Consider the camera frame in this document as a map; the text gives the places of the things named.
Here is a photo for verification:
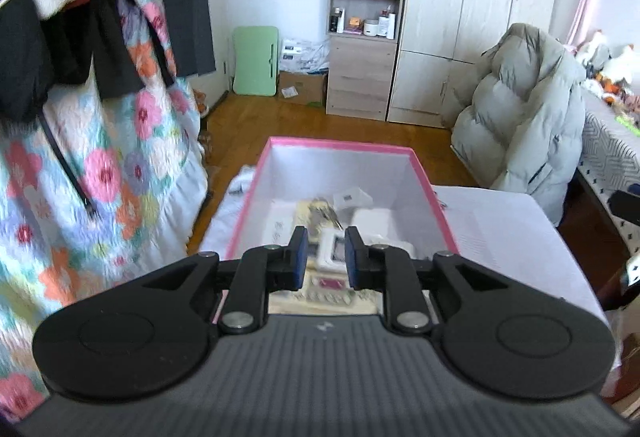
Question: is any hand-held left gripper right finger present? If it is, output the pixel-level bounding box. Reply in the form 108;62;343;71
346;227;508;335

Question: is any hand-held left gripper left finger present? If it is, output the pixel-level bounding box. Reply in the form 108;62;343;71
142;226;308;335

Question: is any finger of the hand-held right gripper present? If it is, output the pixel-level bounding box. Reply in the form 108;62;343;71
619;253;640;292
606;189;640;229

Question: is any cream remote with large display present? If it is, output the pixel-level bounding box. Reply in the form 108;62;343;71
270;227;386;315

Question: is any small white remote control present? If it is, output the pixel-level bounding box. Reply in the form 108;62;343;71
265;212;296;248

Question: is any yellowed remote with small display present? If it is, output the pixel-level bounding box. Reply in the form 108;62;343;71
295;201;326;238

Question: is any bunch of keys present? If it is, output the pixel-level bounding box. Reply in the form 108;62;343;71
307;199;346;230

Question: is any small white adapter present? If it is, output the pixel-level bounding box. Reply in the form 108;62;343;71
332;187;373;210

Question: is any pink cardboard box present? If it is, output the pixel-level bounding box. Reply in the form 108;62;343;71
212;137;460;323

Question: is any table with patterned tablecloth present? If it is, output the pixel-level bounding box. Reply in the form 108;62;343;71
575;87;640;238

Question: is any grey puffer jacket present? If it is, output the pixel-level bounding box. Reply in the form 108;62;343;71
450;23;587;225

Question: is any white plush duck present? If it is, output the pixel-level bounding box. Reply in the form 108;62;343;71
582;31;608;68
607;44;640;82

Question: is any light wood bookshelf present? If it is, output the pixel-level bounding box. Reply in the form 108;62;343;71
325;0;411;122

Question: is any green folding table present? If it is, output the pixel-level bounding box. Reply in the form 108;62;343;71
231;26;281;98

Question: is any floral quilt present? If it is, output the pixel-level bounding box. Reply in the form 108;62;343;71
0;0;208;423

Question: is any light wood wardrobe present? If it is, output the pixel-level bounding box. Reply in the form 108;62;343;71
386;0;563;130

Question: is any black belt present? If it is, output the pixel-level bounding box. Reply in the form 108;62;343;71
40;117;98;220

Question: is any white pump bottle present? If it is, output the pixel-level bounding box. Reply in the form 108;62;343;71
377;9;397;39

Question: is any black hanging garment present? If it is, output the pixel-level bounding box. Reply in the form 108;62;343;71
0;0;146;122

